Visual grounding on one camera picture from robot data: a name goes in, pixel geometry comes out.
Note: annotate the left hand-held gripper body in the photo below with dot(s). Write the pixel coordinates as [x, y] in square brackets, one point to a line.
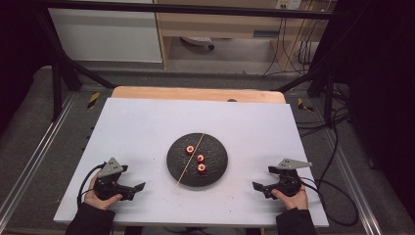
[109, 187]

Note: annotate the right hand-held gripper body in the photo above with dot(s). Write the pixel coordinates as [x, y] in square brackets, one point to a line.
[288, 184]

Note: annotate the black round plate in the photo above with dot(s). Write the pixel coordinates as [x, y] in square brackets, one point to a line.
[212, 166]

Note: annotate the thin bamboo skewer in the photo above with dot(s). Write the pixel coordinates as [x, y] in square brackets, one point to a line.
[187, 164]

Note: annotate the red hawthorn berry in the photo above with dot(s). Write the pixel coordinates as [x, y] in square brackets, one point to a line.
[200, 158]
[190, 150]
[201, 168]

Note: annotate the person's left hand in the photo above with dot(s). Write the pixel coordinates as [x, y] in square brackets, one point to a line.
[98, 202]

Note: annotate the person's right hand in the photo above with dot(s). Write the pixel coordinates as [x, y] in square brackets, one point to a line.
[297, 202]

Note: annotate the yellow black tape strip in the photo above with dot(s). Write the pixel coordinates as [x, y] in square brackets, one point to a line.
[93, 100]
[303, 105]

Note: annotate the light wooden table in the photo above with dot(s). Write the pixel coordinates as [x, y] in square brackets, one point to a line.
[195, 94]

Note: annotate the dark curtain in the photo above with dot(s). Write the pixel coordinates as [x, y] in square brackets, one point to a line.
[19, 49]
[385, 98]

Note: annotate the white cabinet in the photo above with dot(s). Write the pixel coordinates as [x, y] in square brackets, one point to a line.
[104, 36]

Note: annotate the white device with black wheel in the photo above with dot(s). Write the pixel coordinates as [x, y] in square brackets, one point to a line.
[195, 40]

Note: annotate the light wooden desk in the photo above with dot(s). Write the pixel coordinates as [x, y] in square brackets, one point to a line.
[208, 24]

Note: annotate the white power outlet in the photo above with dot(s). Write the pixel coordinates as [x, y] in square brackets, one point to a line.
[288, 4]

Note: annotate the aluminium floor rail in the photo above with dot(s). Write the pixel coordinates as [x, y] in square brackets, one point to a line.
[36, 156]
[352, 182]

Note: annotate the black metal frame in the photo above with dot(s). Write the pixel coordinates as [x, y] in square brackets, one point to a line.
[195, 9]

